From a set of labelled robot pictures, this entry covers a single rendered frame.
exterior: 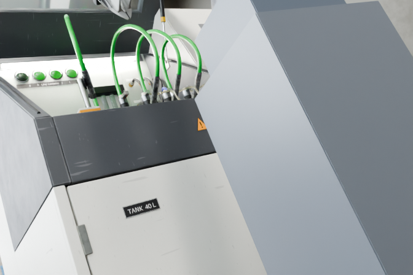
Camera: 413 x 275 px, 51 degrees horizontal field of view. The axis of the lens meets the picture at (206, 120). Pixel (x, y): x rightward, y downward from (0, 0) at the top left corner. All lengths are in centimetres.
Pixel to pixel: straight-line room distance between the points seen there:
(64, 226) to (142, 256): 17
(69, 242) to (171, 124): 38
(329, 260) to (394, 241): 9
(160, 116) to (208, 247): 34
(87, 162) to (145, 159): 14
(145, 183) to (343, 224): 57
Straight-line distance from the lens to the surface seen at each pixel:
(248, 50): 61
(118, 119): 105
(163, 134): 108
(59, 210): 94
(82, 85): 131
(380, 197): 55
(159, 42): 187
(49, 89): 169
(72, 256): 92
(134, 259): 95
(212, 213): 106
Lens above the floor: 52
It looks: 18 degrees up
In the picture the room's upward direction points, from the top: 23 degrees counter-clockwise
